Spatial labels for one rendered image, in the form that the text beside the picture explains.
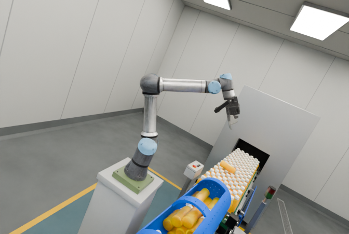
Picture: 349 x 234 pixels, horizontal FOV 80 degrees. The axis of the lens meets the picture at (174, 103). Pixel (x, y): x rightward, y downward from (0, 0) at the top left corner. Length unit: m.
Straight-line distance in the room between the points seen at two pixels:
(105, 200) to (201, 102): 4.79
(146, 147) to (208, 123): 4.71
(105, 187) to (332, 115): 5.38
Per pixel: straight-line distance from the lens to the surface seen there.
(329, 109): 5.98
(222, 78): 1.36
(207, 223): 1.34
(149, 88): 1.23
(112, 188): 1.35
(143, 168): 1.36
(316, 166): 6.17
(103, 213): 1.49
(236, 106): 1.39
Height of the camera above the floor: 1.95
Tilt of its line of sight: 11 degrees down
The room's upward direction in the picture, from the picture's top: 24 degrees clockwise
